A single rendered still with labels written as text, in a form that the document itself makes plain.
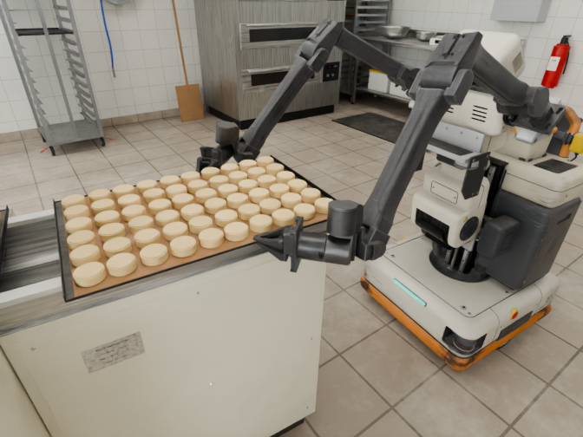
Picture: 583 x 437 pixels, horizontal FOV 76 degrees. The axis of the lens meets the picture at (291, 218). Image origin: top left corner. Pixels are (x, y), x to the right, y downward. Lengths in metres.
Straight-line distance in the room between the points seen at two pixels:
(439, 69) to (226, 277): 0.63
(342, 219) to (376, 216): 0.10
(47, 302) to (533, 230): 1.55
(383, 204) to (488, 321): 0.99
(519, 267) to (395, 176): 1.06
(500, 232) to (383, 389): 0.76
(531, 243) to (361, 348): 0.81
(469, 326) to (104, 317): 1.27
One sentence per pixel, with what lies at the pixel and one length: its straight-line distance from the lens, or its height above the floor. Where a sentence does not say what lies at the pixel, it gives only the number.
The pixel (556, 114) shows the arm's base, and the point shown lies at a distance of 1.34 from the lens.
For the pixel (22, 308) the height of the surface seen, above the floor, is 0.88.
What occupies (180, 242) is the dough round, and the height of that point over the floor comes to 0.92.
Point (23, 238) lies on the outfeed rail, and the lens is 1.06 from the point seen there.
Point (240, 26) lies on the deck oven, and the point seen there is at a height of 1.08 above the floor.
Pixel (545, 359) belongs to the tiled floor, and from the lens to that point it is 2.06.
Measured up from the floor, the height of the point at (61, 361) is 0.74.
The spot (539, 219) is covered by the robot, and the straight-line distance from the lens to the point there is 1.66.
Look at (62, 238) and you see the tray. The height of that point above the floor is 0.90.
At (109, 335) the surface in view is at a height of 0.76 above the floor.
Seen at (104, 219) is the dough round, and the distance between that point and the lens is 0.90.
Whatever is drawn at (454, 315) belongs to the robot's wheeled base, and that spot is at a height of 0.28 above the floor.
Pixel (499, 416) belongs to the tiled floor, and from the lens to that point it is 1.76.
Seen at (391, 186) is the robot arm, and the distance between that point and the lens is 0.79.
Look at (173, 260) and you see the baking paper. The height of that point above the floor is 0.90.
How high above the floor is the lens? 1.34
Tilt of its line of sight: 31 degrees down
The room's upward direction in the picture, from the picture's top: 1 degrees clockwise
